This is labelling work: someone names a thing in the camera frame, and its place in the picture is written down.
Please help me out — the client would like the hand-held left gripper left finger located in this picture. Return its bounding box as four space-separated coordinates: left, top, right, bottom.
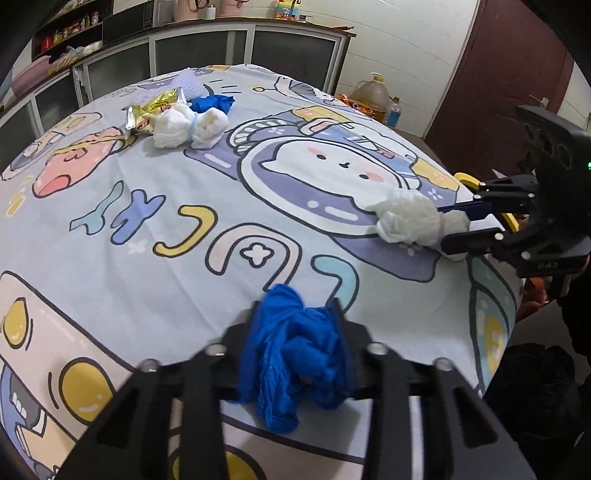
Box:
54 300 266 480

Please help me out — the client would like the black microwave oven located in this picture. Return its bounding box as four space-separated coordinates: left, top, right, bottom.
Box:
102 0 158 44

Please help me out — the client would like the white foam mesh sleeve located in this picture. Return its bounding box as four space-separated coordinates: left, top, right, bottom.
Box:
134 68 204 109

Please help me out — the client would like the yellow foil snack wrapper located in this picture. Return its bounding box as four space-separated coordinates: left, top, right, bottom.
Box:
124 88 188 136

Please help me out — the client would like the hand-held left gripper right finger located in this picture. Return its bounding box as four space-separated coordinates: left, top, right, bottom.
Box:
329 298 536 480

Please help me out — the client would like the white tissue bundle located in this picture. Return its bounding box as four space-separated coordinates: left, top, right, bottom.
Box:
375 189 471 263
152 102 230 149

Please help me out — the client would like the kitchen counter cabinet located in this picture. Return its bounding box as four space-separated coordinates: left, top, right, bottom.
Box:
0 21 357 134

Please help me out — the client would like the large cooking oil bottle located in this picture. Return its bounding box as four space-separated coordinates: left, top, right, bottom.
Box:
349 74 391 121

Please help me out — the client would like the person's dark clothing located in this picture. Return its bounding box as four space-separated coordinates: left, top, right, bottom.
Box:
482 258 591 480

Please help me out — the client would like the yellow rimmed trash bin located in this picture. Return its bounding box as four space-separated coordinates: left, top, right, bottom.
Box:
454 172 522 234

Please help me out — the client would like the row of seasoning jars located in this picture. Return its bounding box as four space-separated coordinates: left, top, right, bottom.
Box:
44 11 100 47

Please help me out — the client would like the dark corner shelf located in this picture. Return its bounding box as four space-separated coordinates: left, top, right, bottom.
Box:
32 0 114 61

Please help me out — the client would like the pink thermos brown top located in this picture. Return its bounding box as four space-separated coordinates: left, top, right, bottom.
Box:
173 0 208 21

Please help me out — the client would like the pink plastic basin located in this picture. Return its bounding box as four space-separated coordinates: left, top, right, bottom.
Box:
9 55 52 95

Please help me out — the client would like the blue drink bottle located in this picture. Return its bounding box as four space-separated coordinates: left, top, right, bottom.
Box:
383 96 402 128

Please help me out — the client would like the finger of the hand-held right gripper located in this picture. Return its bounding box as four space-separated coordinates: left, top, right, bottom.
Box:
436 173 543 222
441 228 546 266

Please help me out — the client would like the blue plastic glove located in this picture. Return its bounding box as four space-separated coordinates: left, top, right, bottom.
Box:
190 93 236 116
238 284 356 435

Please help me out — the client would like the plastic bag of food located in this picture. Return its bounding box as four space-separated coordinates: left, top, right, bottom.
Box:
48 41 103 75

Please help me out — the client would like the cartoon printed blanket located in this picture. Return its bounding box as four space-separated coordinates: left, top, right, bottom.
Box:
0 62 527 480

